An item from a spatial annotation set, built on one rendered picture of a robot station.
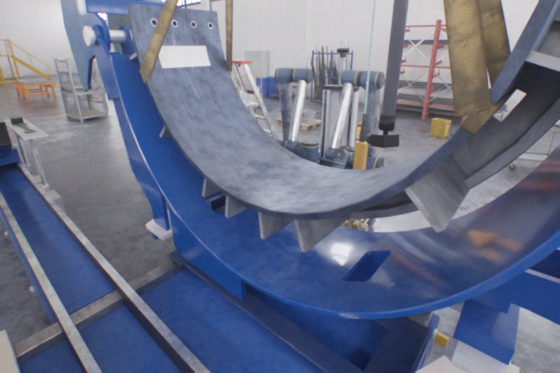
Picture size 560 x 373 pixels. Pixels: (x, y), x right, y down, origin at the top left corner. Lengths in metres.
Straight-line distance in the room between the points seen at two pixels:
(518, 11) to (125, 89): 10.94
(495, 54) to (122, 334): 2.39
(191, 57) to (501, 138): 1.91
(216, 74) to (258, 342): 1.83
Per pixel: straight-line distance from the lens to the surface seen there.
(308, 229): 1.41
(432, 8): 12.17
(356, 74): 2.86
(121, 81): 2.34
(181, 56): 2.31
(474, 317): 1.80
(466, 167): 1.45
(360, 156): 2.23
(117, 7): 2.71
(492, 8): 1.52
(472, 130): 0.90
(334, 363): 1.78
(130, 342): 2.14
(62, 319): 2.22
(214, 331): 2.04
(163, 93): 2.12
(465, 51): 0.95
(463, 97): 0.92
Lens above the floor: 2.12
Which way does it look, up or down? 21 degrees down
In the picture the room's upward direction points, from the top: straight up
